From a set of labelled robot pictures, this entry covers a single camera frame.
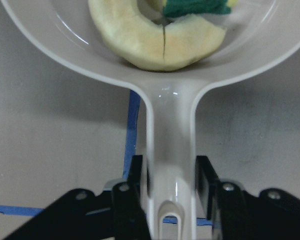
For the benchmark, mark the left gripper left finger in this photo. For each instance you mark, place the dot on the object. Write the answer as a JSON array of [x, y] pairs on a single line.
[[79, 214]]

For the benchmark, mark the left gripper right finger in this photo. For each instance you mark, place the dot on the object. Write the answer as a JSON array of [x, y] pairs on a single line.
[[236, 214]]

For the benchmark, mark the beige plastic dustpan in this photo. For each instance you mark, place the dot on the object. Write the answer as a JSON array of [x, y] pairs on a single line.
[[259, 35]]

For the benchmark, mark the yellow green sponge piece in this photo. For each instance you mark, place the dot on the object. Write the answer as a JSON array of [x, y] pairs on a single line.
[[179, 8]]

